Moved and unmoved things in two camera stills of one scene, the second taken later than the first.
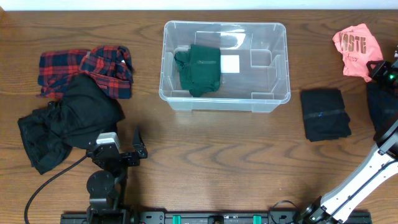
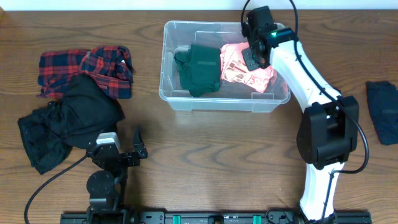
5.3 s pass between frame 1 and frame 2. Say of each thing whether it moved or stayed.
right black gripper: moved
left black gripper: stayed
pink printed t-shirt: moved
